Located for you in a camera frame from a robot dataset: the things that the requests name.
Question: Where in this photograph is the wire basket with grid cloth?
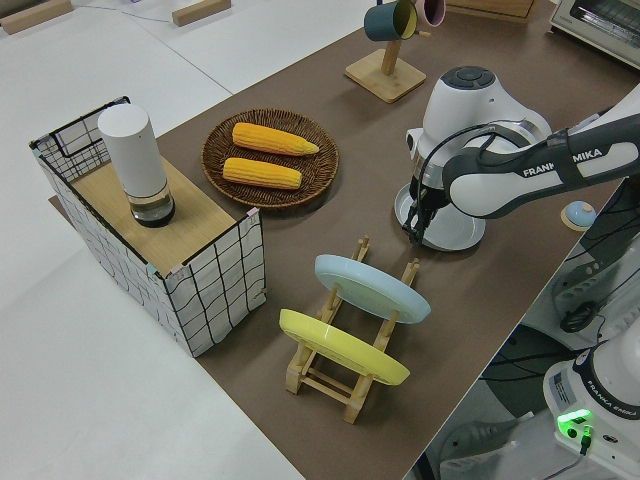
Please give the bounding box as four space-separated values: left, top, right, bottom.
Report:
28 94 266 359

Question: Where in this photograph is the dark teal mug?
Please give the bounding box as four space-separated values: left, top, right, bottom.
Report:
363 0 419 42

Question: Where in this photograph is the wooden mug tree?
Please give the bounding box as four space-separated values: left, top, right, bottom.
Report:
344 28 432 105

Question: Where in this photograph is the white cylindrical grinder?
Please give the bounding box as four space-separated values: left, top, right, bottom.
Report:
96 104 177 229

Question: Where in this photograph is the yellow corn cob blunt tip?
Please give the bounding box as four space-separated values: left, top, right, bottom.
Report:
222 156 304 191

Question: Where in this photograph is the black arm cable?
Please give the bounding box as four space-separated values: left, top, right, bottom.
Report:
417 124 503 204

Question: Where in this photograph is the blue service bell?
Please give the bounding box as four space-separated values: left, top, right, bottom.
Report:
560 200 597 232

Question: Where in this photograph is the wooden plate rack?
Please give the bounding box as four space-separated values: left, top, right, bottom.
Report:
285 234 421 425

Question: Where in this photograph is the pink mug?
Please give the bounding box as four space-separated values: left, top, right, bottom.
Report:
416 0 447 27

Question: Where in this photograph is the brown wicker basket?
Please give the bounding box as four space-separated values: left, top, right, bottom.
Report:
201 107 341 210

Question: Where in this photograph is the wooden block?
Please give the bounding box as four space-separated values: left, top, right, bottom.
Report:
171 0 232 27
0 0 74 36

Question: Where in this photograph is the white toaster oven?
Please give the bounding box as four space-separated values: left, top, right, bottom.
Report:
544 0 640 71

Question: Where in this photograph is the yellow corn cob pointed tip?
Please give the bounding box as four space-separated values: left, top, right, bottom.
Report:
231 121 321 157

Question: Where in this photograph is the large wooden box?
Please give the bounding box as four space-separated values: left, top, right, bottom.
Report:
444 0 541 24

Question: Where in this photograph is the coiled black cable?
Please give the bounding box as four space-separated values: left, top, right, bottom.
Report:
559 299 609 334

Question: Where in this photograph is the light blue plate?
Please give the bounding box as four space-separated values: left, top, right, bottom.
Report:
314 253 432 325

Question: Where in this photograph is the yellow plate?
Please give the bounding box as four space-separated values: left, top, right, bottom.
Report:
278 308 412 386

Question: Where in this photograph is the gray metal plate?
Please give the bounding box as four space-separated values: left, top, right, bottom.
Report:
393 185 487 252

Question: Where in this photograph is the wooden board lid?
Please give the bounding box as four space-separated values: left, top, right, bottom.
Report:
69 158 239 276

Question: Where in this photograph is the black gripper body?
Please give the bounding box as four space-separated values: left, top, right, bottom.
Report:
407 180 452 215

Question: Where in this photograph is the white power strip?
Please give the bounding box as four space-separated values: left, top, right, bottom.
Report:
552 244 621 321

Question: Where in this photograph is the brown table mat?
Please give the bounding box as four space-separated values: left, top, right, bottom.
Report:
47 0 640 480

